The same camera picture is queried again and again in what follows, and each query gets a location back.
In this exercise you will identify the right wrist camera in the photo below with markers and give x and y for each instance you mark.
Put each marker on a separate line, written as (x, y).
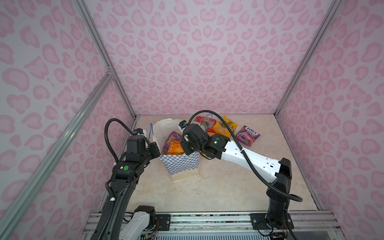
(182, 125)

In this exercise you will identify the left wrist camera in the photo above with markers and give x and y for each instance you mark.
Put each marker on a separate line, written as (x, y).
(140, 132)

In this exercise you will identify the yellow candy snack bag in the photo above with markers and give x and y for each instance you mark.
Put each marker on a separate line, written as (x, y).
(220, 127)

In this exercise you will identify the purple Fox's candy bag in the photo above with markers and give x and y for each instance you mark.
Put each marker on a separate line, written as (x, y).
(247, 136)

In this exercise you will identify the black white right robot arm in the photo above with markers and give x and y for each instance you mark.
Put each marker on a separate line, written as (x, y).
(276, 175)

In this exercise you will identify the blue checkered paper bag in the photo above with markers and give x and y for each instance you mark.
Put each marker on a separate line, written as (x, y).
(180, 167)

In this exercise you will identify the purple snack bag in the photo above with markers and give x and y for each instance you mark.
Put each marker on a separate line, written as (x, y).
(172, 137)

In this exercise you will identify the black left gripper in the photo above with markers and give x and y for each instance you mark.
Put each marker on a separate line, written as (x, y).
(152, 146)

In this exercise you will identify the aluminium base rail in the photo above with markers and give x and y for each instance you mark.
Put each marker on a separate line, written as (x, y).
(298, 225)

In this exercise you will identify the left aluminium frame post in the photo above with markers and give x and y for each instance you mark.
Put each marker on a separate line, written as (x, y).
(91, 26)

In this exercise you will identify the aluminium frame post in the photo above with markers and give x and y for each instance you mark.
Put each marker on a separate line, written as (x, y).
(91, 26)
(331, 14)

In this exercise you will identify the diagonal aluminium frame bar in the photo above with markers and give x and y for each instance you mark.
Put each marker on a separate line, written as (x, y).
(21, 204)

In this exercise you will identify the right aluminium frame post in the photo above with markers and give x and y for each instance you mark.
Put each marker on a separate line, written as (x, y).
(331, 14)

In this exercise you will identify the red gummy snack bag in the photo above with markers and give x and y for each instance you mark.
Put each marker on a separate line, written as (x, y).
(207, 122)

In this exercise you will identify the orange snack bag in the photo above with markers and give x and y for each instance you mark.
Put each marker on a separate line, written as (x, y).
(175, 149)

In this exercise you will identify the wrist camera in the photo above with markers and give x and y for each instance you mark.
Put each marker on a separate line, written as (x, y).
(182, 125)
(140, 132)

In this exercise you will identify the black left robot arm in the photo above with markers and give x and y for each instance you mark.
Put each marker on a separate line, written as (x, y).
(122, 183)

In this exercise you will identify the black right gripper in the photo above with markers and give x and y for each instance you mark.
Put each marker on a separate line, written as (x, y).
(184, 143)

